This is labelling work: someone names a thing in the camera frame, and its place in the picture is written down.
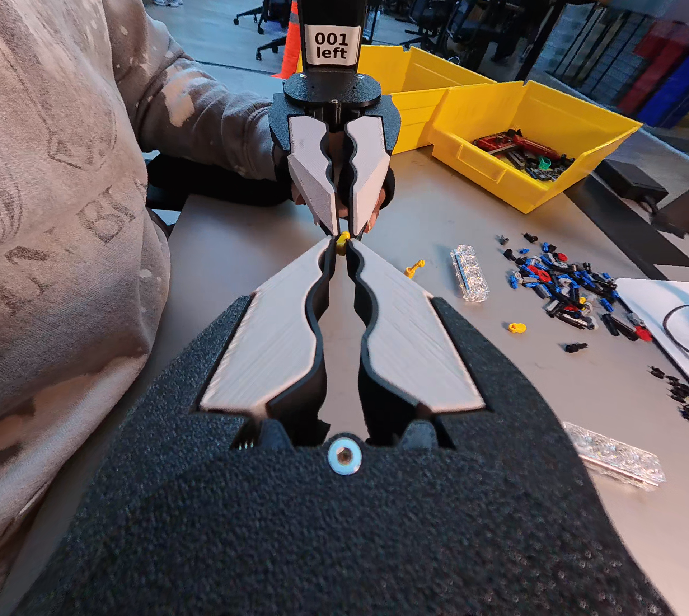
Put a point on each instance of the grey desk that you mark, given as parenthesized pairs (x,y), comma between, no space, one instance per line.
(484,384)

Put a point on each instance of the red and blue crates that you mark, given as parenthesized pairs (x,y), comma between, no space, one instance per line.
(662,72)

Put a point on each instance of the orange traffic cone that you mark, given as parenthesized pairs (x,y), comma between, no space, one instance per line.
(290,45)

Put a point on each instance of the black pin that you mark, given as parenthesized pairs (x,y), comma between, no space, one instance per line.
(576,347)
(655,371)

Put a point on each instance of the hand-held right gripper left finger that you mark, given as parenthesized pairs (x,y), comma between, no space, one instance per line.
(258,357)

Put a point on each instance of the white board with motor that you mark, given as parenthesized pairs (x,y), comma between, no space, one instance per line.
(646,304)

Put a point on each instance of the person's left hand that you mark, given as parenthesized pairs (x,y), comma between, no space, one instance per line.
(379,207)

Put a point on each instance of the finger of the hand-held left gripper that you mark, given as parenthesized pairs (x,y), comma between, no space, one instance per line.
(371,164)
(309,169)

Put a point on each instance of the heap of red black parts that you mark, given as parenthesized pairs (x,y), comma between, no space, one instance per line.
(522,150)

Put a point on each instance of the heap of black tiny parts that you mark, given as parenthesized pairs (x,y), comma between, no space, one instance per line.
(679,391)

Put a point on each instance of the person's left forearm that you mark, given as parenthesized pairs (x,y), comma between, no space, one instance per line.
(215,121)

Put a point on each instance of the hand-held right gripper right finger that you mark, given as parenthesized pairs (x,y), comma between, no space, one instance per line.
(420,357)

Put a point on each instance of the black power adapter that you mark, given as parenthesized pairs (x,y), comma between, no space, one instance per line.
(630,180)

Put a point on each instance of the yellow storage bin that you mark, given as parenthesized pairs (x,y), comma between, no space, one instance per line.
(581,121)
(420,72)

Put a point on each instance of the clear plastic building piece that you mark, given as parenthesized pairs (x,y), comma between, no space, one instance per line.
(470,271)
(613,454)

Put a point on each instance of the black desk mat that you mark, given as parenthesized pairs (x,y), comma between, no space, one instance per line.
(619,228)

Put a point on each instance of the pile of small building parts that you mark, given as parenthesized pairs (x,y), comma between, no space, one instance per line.
(570,287)

